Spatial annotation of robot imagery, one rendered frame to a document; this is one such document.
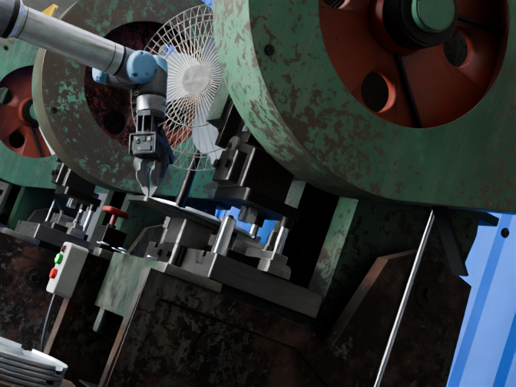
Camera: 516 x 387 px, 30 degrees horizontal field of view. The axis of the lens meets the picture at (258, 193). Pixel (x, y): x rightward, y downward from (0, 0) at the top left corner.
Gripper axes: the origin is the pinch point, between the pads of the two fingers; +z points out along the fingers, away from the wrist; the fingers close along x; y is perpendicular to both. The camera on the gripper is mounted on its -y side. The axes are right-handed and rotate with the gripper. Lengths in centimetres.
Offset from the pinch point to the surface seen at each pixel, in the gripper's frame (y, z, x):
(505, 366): -98, 36, 85
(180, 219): 5.3, 8.3, 10.1
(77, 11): -82, -93, -64
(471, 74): 6, -24, 80
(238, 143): -3.1, -12.9, 21.9
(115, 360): 32, 44, 6
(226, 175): 2.9, -2.9, 20.9
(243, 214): -5.2, 5.2, 23.0
